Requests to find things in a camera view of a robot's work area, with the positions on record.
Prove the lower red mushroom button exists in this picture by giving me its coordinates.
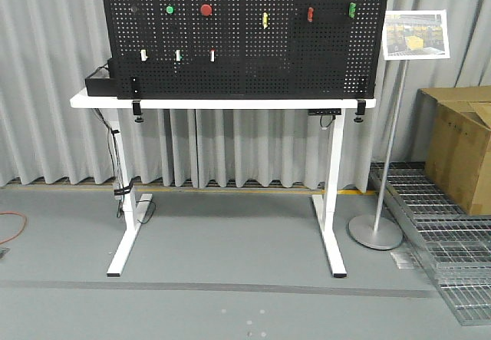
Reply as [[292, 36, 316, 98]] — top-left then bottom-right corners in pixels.
[[200, 4, 213, 17]]

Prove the table height control panel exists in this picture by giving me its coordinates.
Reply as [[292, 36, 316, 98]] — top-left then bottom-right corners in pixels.
[[308, 108, 341, 116]]

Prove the white height-adjustable table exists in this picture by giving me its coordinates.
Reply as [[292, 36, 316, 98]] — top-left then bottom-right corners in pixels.
[[70, 89, 376, 279]]

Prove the left black table clamp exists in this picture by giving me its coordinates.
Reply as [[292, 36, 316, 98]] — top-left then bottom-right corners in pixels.
[[131, 77, 143, 124]]

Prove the black table clamp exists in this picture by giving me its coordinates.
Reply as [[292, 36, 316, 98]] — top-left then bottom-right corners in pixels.
[[131, 77, 143, 124], [354, 76, 367, 124]]

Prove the right black table clamp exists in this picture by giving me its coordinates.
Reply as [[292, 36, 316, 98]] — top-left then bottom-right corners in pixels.
[[354, 76, 367, 124]]

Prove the black perforated pegboard panel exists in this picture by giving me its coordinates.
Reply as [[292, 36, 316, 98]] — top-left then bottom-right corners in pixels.
[[103, 0, 387, 100]]

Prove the metal sign stand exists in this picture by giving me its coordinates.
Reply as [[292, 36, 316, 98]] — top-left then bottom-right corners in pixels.
[[348, 60, 409, 251]]

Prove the black box on table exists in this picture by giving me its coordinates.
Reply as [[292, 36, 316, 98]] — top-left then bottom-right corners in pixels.
[[85, 58, 117, 97]]

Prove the printed photo sign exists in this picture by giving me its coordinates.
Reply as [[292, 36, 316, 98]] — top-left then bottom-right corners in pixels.
[[382, 10, 450, 61]]

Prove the brown cardboard box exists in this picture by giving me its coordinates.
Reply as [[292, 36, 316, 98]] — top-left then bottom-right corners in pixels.
[[419, 85, 490, 216]]

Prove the metal floor grating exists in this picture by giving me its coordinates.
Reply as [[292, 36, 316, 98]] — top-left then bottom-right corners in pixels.
[[384, 163, 490, 325]]

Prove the grey curtain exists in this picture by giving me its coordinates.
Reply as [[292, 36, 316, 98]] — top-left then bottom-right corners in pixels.
[[1, 0, 490, 189]]

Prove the green white rocker switch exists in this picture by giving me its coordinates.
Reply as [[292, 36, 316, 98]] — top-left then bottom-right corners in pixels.
[[176, 50, 183, 62]]

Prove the black power cable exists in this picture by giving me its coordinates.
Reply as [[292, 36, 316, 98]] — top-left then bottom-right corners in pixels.
[[93, 108, 156, 225]]

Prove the yellow toggle switch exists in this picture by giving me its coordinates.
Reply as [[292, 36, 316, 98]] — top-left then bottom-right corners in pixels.
[[262, 12, 269, 29]]

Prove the red toggle switch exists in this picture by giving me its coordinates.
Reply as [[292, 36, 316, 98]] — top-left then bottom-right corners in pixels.
[[307, 7, 315, 22]]

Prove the green toggle switch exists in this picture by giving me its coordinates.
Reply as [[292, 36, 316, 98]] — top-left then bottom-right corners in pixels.
[[348, 2, 357, 18]]

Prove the orange cable on floor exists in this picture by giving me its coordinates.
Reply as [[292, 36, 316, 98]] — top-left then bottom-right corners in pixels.
[[0, 211, 28, 246]]

